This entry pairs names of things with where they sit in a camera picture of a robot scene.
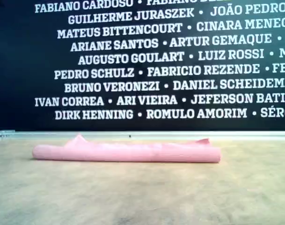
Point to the pink microfibre cloth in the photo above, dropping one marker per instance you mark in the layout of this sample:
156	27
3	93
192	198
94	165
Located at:
123	153

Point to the brown felt table mat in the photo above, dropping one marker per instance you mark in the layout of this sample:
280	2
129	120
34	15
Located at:
142	192

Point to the black banner with white names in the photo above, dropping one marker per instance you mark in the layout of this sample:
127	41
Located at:
16	58

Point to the aluminium table frame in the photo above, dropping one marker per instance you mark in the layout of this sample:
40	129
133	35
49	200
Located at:
179	134

